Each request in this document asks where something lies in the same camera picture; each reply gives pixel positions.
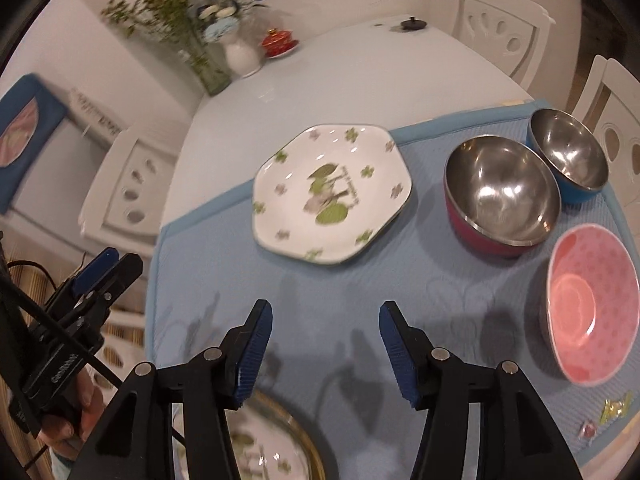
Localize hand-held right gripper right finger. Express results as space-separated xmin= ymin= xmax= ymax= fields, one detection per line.
xmin=378 ymin=301 xmax=586 ymax=480

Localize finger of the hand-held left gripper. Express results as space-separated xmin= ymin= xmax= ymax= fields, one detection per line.
xmin=75 ymin=253 xmax=144 ymax=326
xmin=47 ymin=247 xmax=121 ymax=311

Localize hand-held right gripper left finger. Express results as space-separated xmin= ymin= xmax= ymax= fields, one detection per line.
xmin=75 ymin=299 xmax=273 ymax=480

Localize gold-rimmed floral plate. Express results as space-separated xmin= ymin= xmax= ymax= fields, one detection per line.
xmin=170 ymin=390 xmax=326 ymax=480

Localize white hexagonal floral plate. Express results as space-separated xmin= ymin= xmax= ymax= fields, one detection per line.
xmin=251 ymin=124 xmax=414 ymax=267

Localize blue bowl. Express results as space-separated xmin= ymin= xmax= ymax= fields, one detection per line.
xmin=442 ymin=135 xmax=562 ymax=259

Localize pink ceramic bowl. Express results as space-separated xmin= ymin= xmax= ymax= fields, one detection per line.
xmin=539 ymin=224 xmax=640 ymax=387

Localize stainless steel bowl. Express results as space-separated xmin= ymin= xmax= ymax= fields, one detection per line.
xmin=525 ymin=108 xmax=610 ymax=206

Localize person's left hand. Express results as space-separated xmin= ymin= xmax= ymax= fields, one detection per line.
xmin=40 ymin=372 xmax=105 ymax=457

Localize light blue table mat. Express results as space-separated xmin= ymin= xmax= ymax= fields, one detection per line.
xmin=144 ymin=100 xmax=640 ymax=480

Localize white wooden chair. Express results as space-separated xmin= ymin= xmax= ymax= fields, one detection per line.
xmin=95 ymin=310 xmax=151 ymax=391
xmin=452 ymin=0 xmax=556 ymax=86
xmin=77 ymin=125 xmax=186 ymax=256
xmin=570 ymin=55 xmax=640 ymax=201

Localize blue pink cloth cover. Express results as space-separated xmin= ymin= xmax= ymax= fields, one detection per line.
xmin=0 ymin=74 xmax=68 ymax=213

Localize glass vase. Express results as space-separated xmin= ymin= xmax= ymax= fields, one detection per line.
xmin=180 ymin=35 xmax=233 ymax=96

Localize white ceramic vase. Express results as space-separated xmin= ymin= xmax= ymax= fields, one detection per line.
xmin=222 ymin=37 xmax=263 ymax=78

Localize blue artificial flowers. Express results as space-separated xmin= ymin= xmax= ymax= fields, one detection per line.
xmin=182 ymin=0 xmax=273 ymax=43

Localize green plant sprigs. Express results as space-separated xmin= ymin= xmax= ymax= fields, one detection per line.
xmin=100 ymin=0 xmax=201 ymax=61

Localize red lidded cup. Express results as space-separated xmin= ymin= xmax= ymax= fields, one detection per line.
xmin=260 ymin=27 xmax=300 ymax=58

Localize black cable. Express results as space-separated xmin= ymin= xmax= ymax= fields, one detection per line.
xmin=0 ymin=257 xmax=126 ymax=466

